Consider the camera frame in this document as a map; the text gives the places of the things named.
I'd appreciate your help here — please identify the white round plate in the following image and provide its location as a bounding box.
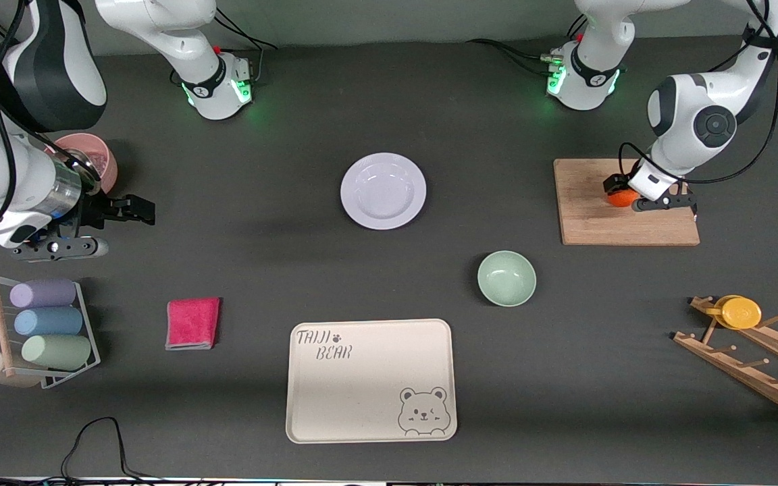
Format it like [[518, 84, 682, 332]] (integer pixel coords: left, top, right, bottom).
[[340, 153, 427, 231]]

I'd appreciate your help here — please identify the wooden cutting board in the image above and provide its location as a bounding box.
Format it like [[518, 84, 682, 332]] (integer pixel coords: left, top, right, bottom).
[[554, 159, 701, 246]]

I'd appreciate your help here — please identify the pink ribbed cup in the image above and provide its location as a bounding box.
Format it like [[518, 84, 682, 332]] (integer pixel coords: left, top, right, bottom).
[[51, 133, 119, 196]]

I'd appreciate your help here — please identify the metal spoon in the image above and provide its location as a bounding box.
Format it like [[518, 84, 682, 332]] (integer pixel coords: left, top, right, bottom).
[[68, 152, 103, 182]]

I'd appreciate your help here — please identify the purple cup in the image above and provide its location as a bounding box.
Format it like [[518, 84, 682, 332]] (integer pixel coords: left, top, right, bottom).
[[9, 279, 78, 309]]

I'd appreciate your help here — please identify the blue cup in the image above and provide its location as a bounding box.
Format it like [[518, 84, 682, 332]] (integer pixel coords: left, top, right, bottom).
[[14, 307, 84, 337]]

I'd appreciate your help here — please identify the pink folded cloth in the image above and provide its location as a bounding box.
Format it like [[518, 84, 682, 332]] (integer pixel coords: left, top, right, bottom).
[[165, 297, 221, 351]]

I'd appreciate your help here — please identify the light green bowl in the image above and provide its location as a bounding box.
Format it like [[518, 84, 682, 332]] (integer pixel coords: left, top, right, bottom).
[[477, 250, 538, 308]]

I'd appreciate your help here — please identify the green cup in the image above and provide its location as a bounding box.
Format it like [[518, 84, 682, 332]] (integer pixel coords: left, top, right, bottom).
[[22, 335, 93, 371]]

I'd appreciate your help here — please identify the yellow mug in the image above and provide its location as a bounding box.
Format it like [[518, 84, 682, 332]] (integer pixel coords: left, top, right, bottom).
[[712, 295, 762, 330]]

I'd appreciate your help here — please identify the wooden mug rack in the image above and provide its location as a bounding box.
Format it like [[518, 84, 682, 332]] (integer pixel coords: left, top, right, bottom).
[[673, 295, 778, 426]]

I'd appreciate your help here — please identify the cream tray with bear print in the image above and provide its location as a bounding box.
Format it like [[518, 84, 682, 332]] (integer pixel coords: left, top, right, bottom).
[[286, 319, 459, 444]]

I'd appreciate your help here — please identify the white wire cup rack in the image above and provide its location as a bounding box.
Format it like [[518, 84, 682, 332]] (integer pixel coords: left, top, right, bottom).
[[0, 271, 101, 390]]

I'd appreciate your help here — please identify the black left arm base cable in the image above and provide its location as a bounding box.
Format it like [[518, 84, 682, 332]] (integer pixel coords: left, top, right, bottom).
[[467, 13, 589, 76]]

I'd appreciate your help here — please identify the black arm base cable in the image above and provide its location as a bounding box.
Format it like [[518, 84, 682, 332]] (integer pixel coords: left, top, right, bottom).
[[467, 13, 589, 76], [212, 10, 279, 87]]

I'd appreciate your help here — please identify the black right arm base cable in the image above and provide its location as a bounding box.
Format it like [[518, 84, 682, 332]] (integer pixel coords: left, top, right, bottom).
[[212, 10, 279, 87]]

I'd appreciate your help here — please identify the black cable on table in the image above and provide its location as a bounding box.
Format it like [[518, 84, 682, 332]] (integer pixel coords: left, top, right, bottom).
[[0, 416, 167, 486]]

